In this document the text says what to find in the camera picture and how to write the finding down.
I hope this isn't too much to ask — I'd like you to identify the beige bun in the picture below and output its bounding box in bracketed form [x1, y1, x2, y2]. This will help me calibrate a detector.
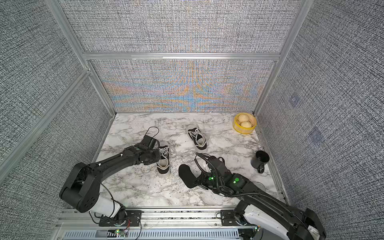
[241, 121, 253, 129]
[238, 114, 249, 123]

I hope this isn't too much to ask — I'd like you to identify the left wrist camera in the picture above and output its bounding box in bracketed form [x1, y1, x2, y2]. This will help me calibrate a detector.
[140, 135, 160, 150]

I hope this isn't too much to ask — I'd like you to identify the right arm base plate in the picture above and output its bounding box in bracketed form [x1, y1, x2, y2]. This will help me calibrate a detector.
[219, 210, 260, 227]

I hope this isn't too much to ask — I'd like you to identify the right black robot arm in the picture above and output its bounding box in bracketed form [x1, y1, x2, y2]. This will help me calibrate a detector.
[196, 153, 327, 240]

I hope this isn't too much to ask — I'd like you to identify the aluminium enclosure frame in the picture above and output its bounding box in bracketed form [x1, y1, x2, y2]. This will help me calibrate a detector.
[1, 1, 314, 182]

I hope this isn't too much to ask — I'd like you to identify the black canvas sneaker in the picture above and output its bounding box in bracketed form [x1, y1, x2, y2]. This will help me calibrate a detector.
[187, 125, 208, 151]
[157, 141, 170, 175]

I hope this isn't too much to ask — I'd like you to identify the white slotted cable duct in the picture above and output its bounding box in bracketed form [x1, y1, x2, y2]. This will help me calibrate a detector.
[62, 229, 241, 240]

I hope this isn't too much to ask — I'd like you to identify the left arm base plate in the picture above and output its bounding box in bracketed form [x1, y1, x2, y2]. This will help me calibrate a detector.
[98, 210, 143, 227]

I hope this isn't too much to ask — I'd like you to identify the aluminium front rail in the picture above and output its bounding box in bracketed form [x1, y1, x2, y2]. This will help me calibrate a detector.
[55, 206, 235, 230]

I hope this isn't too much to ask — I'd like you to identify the lower beige bun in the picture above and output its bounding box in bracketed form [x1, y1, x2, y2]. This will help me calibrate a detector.
[241, 121, 253, 129]

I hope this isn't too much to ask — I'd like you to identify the yellow bamboo steamer basket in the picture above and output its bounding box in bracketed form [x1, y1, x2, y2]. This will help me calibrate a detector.
[233, 113, 257, 135]

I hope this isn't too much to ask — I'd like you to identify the small round metal lid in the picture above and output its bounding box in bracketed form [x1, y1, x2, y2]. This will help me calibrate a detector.
[255, 182, 266, 192]

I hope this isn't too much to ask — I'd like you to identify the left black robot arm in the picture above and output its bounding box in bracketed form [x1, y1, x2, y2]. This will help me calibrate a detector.
[59, 145, 161, 218]

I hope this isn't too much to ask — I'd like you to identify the black mug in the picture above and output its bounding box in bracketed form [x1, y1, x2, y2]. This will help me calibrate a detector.
[251, 150, 270, 174]

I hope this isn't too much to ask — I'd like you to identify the upper beige bun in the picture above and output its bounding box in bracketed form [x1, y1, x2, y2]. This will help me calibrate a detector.
[238, 114, 249, 123]

